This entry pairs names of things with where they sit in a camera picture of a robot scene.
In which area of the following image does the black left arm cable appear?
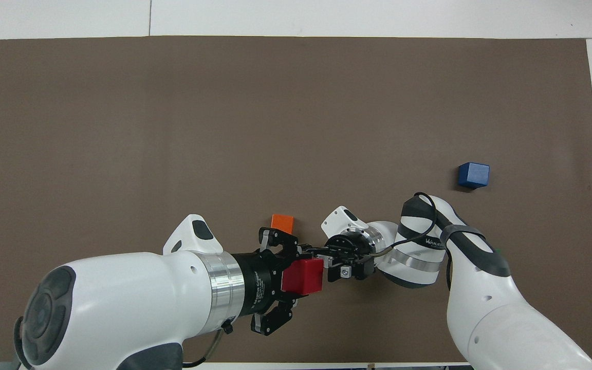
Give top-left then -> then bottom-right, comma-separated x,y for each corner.
182,329 -> 225,368

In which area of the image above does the brown paper mat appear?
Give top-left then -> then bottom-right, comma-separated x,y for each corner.
0,36 -> 592,364

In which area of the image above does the blue wooden block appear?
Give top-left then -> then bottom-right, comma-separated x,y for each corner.
457,162 -> 490,189

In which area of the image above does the orange wooden block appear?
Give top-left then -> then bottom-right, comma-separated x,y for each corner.
271,214 -> 295,233

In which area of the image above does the red wooden block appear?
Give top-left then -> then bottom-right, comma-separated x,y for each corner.
281,258 -> 325,297

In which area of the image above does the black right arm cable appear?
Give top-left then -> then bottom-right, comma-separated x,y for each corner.
368,192 -> 487,291

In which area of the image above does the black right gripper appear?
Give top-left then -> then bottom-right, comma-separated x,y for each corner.
301,234 -> 379,283

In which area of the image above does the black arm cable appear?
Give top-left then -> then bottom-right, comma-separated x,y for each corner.
368,192 -> 487,291
182,329 -> 225,368

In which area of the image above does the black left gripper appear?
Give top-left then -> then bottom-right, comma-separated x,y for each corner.
232,227 -> 300,337

